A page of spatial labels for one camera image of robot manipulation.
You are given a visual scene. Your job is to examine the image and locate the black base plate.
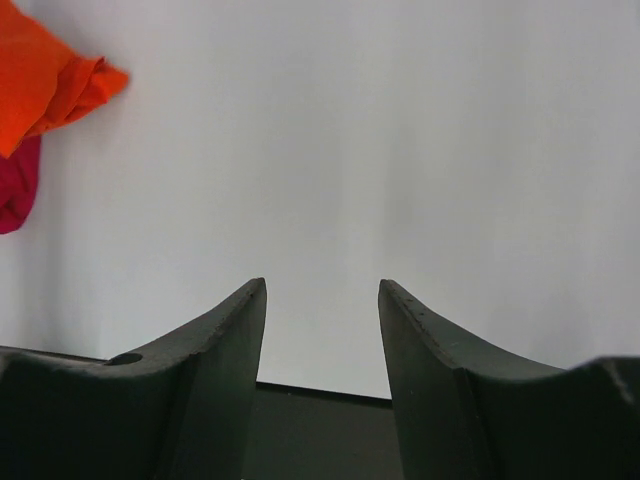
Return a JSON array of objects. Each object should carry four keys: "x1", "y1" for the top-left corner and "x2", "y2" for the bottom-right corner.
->
[{"x1": 242, "y1": 382, "x2": 404, "y2": 480}]

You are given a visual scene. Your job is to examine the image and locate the orange t shirt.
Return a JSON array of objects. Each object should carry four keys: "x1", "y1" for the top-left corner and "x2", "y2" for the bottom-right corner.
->
[{"x1": 1, "y1": 1, "x2": 129, "y2": 157}]

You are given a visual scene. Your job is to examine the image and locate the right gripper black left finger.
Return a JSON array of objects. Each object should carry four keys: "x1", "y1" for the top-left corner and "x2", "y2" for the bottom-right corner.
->
[{"x1": 1, "y1": 278, "x2": 267, "y2": 479}]

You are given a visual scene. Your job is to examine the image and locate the folded crimson t shirt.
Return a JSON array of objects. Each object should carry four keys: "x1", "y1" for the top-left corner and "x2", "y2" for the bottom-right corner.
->
[{"x1": 0, "y1": 136, "x2": 41, "y2": 235}]

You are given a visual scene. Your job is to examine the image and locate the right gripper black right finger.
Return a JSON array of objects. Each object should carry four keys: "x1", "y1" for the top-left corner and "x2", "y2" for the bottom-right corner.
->
[{"x1": 378, "y1": 280, "x2": 639, "y2": 479}]

